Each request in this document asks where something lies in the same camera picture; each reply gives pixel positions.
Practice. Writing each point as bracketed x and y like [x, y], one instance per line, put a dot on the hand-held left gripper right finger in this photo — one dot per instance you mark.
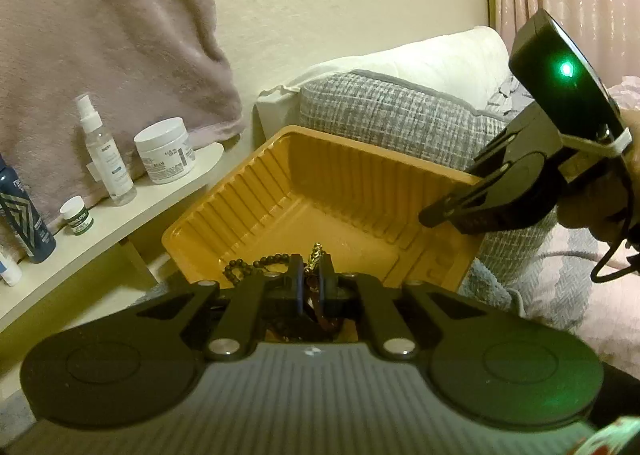
[326, 285]

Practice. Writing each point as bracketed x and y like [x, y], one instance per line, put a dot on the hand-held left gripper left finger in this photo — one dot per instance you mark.
[296, 285]

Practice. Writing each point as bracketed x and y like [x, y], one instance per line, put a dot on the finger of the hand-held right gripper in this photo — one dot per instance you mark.
[492, 152]
[440, 214]

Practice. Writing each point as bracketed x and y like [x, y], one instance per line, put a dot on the orange plastic tray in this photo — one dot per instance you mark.
[325, 195]

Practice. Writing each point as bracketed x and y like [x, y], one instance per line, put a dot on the person's right hand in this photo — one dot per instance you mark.
[595, 205]

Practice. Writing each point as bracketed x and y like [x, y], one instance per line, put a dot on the blue-grey terry towel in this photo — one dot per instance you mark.
[485, 285]

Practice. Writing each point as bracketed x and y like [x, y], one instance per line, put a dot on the white quilted pillow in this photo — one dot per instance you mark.
[450, 60]

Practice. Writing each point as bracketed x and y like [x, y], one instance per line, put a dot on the grey woven pillow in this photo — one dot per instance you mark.
[390, 110]

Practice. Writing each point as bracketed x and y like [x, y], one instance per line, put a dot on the pink bed blanket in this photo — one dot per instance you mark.
[565, 295]

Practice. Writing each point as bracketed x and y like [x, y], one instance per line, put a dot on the cream corner shelf unit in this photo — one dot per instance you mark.
[150, 205]

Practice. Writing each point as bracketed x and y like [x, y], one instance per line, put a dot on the white cream jar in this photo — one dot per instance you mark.
[162, 155]

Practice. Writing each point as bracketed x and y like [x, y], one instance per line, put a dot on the clear spray bottle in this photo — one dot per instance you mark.
[107, 160]

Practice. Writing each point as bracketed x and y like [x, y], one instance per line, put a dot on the small green label jar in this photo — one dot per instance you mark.
[79, 220]

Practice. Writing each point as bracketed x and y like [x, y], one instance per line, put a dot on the dark blue patterned bottle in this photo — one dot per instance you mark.
[25, 225]

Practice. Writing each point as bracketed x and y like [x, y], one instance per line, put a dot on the printed cloth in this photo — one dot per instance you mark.
[615, 440]

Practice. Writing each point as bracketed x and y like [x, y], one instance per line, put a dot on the white squeeze tube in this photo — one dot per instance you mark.
[9, 270]

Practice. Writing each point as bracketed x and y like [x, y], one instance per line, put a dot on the pink hanging towel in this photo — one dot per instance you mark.
[100, 35]

